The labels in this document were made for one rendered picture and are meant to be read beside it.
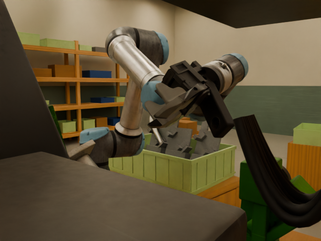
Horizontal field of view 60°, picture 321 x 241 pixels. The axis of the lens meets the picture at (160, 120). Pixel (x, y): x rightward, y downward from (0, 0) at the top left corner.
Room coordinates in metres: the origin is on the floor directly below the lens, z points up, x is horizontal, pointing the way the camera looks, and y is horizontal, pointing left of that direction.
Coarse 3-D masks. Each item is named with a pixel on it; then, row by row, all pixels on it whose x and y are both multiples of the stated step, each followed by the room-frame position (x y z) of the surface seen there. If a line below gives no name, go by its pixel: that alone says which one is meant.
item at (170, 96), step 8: (160, 88) 0.48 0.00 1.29; (168, 88) 0.49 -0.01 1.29; (176, 88) 0.50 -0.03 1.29; (168, 96) 0.47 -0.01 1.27; (176, 96) 0.48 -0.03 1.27; (168, 104) 0.46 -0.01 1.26; (176, 104) 0.46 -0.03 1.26; (184, 104) 0.48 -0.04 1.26; (160, 112) 0.45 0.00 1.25; (168, 112) 0.45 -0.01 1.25
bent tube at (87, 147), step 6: (84, 144) 0.33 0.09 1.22; (90, 144) 0.34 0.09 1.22; (72, 150) 0.32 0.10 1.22; (78, 150) 0.33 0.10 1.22; (84, 150) 0.33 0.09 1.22; (90, 150) 0.35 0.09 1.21; (72, 156) 0.32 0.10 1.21; (78, 156) 0.33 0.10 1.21; (84, 156) 0.34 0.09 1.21; (84, 162) 0.33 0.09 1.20; (90, 162) 0.34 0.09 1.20
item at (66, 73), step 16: (32, 48) 5.29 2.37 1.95; (48, 48) 5.52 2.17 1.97; (64, 48) 5.83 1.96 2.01; (80, 48) 6.13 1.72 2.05; (96, 48) 6.49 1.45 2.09; (64, 64) 6.33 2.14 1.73; (48, 80) 5.50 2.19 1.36; (64, 80) 5.75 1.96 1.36; (80, 80) 6.03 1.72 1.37; (96, 80) 6.34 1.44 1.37; (112, 80) 6.67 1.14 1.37; (128, 80) 7.05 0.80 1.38; (80, 112) 6.05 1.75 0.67; (64, 128) 5.82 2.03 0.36; (80, 128) 6.04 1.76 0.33; (112, 128) 6.65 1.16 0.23
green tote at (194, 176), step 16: (192, 144) 1.68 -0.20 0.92; (224, 144) 1.53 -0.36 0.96; (112, 160) 1.57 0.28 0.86; (128, 160) 1.48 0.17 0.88; (144, 160) 1.39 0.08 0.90; (160, 160) 1.32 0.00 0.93; (176, 160) 1.25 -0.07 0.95; (192, 160) 1.20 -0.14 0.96; (208, 160) 1.30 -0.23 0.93; (224, 160) 1.40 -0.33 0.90; (144, 176) 1.40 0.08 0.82; (160, 176) 1.32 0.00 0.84; (176, 176) 1.25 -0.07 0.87; (192, 176) 1.20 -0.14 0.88; (208, 176) 1.30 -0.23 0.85; (224, 176) 1.40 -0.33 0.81; (192, 192) 1.19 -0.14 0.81
